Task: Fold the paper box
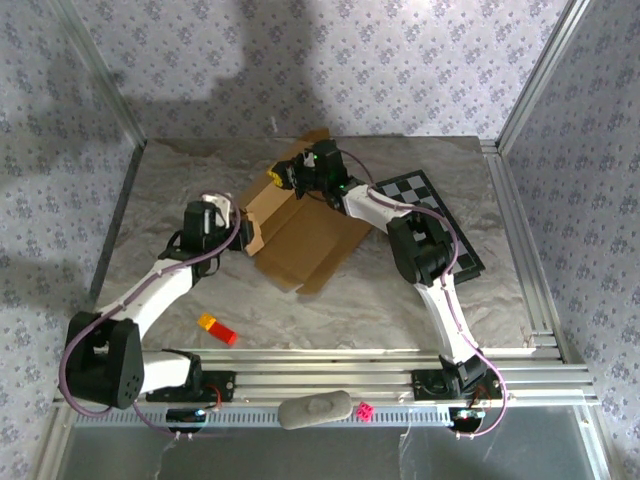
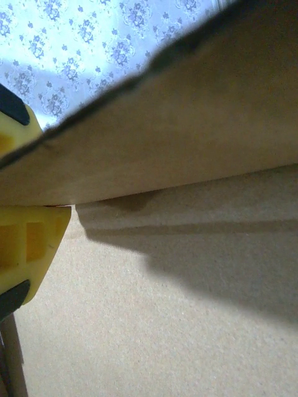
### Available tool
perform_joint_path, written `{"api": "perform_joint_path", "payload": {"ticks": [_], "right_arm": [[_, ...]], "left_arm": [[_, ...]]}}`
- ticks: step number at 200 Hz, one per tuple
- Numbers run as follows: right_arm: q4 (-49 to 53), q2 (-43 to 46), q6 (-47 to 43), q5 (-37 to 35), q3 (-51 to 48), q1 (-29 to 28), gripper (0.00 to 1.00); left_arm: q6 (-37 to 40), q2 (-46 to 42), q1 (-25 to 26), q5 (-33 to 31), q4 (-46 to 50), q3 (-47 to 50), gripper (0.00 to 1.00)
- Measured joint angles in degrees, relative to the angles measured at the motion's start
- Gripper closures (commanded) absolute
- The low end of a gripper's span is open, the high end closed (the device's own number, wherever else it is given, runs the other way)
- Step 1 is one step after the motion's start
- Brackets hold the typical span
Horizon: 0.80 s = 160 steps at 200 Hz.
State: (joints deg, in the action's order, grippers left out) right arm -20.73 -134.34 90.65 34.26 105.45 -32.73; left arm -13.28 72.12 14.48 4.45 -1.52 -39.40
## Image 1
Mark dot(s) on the brown cardboard box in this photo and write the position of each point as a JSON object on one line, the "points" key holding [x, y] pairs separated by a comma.
{"points": [[305, 235]]}

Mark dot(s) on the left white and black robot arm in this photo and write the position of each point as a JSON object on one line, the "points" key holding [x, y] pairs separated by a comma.
{"points": [[150, 292]]}

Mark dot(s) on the yellow toy brick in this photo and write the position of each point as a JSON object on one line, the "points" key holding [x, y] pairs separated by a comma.
{"points": [[206, 320]]}

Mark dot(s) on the red toy brick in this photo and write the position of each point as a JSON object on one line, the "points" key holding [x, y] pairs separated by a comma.
{"points": [[224, 333]]}

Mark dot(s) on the black and white chessboard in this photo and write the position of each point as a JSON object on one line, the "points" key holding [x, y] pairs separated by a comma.
{"points": [[450, 235]]}

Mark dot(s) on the black round circuit board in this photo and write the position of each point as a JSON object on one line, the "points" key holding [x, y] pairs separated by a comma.
{"points": [[466, 419], [186, 419]]}

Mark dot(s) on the grey oval stone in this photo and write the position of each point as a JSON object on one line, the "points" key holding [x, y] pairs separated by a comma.
{"points": [[314, 409]]}

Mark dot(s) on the pink die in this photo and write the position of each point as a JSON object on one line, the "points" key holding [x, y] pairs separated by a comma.
{"points": [[365, 411]]}

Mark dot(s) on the grey metal sheet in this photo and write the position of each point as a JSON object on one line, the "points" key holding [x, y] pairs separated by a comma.
{"points": [[325, 455]]}

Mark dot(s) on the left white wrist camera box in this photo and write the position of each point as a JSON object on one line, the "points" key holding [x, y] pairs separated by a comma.
{"points": [[217, 207]]}

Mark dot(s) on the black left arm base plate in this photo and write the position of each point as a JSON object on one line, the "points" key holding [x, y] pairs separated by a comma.
{"points": [[220, 385]]}

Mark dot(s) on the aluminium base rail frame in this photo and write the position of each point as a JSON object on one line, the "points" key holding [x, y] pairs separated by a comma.
{"points": [[325, 370]]}

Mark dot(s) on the aluminium frame post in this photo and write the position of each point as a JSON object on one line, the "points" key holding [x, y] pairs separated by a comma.
{"points": [[542, 75], [100, 80]]}

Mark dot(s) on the aluminium side rail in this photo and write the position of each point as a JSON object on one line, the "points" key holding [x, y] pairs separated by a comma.
{"points": [[525, 250]]}

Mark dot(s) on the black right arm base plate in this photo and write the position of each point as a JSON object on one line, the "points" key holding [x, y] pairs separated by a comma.
{"points": [[425, 385]]}

